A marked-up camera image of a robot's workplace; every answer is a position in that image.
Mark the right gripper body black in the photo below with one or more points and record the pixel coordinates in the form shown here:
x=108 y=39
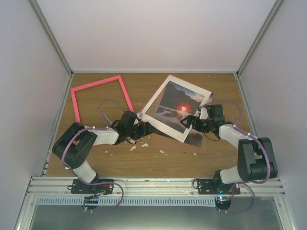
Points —
x=203 y=128

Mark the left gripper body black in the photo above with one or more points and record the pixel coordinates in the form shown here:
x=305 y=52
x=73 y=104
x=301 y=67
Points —
x=135 y=133

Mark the pink picture frame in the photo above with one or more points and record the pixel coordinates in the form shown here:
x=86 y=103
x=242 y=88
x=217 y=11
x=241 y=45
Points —
x=92 y=91

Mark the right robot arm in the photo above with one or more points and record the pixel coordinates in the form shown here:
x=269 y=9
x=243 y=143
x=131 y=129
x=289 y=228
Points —
x=256 y=160

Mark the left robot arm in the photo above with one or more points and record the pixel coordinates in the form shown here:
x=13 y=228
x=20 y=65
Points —
x=74 y=146

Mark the white debris pile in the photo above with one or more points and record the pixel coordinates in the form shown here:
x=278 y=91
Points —
x=140 y=143

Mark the brown backing board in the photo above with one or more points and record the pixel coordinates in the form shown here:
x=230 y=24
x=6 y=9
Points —
x=194 y=143

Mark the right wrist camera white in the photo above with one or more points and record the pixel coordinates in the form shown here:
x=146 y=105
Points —
x=203 y=114

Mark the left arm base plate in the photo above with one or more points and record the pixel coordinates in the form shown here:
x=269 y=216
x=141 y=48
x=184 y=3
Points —
x=78 y=187

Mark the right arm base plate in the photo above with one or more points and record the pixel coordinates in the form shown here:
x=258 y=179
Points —
x=210 y=187

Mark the aluminium front rail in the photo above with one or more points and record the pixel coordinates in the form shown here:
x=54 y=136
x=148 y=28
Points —
x=147 y=187

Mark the grey slotted cable duct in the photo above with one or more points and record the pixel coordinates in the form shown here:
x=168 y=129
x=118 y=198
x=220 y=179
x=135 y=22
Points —
x=128 y=201

